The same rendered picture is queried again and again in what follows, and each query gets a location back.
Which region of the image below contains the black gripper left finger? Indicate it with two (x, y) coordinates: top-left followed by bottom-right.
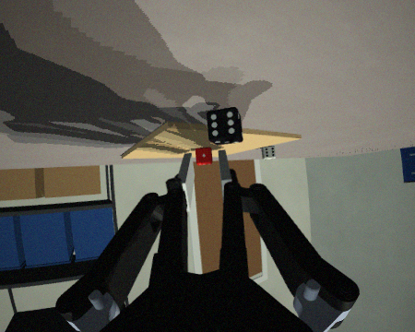
(55, 153), (195, 332)

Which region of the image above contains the red die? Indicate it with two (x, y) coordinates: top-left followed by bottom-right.
(196, 147), (213, 165)

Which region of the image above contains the tan square mat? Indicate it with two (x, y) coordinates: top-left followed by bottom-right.
(122, 122), (302, 159)

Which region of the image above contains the black die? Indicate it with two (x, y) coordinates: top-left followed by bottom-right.
(207, 107), (243, 145)

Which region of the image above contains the white die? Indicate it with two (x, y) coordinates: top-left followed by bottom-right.
(261, 146), (276, 160)

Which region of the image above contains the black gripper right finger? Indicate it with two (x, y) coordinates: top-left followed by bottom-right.
(216, 149), (360, 332)

